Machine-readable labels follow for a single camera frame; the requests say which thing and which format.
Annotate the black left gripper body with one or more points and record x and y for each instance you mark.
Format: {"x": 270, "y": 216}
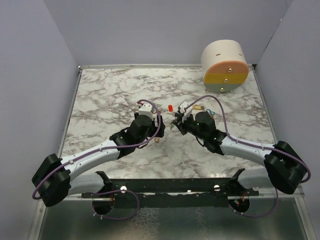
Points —
{"x": 152, "y": 130}

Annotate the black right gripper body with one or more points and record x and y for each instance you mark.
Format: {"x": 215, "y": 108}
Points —
{"x": 191, "y": 127}

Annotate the yellow key tag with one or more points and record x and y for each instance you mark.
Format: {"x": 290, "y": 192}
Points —
{"x": 199, "y": 107}

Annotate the solid red key tag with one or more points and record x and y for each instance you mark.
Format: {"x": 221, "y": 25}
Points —
{"x": 170, "y": 108}

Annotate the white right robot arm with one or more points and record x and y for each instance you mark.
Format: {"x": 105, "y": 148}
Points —
{"x": 280, "y": 166}

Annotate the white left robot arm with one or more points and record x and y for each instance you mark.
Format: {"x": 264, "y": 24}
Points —
{"x": 53, "y": 178}

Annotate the cream cylindrical drum holder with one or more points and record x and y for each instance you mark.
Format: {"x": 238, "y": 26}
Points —
{"x": 224, "y": 66}

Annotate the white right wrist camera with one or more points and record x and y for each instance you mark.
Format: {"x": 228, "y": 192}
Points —
{"x": 185, "y": 110}

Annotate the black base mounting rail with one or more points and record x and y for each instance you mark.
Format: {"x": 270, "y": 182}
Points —
{"x": 168, "y": 192}

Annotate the aluminium frame rail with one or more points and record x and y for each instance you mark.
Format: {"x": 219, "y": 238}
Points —
{"x": 270, "y": 192}

